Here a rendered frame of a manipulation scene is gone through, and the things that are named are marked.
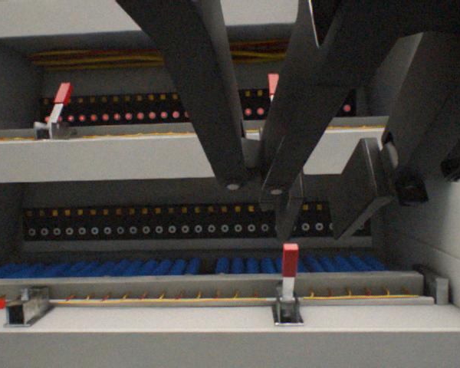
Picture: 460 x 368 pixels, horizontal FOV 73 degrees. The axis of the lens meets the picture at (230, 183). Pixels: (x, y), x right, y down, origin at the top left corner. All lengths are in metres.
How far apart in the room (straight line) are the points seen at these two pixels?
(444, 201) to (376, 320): 0.15
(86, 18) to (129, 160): 0.20
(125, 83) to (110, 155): 0.30
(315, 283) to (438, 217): 0.16
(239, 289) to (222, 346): 0.07
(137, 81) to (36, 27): 0.20
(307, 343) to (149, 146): 0.25
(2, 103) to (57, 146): 0.25
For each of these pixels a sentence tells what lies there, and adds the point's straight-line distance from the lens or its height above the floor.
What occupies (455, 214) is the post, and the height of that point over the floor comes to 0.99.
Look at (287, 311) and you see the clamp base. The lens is 0.35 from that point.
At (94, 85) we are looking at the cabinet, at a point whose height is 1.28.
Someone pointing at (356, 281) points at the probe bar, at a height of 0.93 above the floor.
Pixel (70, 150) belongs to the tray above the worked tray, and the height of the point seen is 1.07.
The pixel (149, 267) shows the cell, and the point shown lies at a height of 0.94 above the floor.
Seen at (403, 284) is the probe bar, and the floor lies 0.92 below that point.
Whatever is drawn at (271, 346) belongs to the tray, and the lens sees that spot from 0.33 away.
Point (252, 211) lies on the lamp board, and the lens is 0.48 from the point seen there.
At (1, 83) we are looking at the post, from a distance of 0.64.
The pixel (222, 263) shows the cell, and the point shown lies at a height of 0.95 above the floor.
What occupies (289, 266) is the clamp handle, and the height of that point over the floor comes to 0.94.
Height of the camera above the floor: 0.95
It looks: 14 degrees up
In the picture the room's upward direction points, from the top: 1 degrees counter-clockwise
